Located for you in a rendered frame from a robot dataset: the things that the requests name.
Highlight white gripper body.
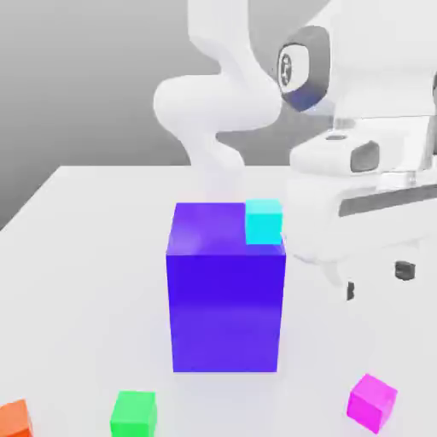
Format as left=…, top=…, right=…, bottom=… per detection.
left=285, top=172, right=437, bottom=266

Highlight small cyan cube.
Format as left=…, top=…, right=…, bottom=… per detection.
left=244, top=198, right=284, bottom=246

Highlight small magenta cube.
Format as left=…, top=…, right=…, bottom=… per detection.
left=346, top=373, right=399, bottom=435

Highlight small green cube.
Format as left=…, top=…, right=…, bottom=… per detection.
left=109, top=390, right=159, bottom=437

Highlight small orange cube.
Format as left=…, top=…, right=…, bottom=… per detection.
left=0, top=398, right=34, bottom=437

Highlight large purple box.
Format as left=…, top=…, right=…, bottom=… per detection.
left=166, top=201, right=287, bottom=374

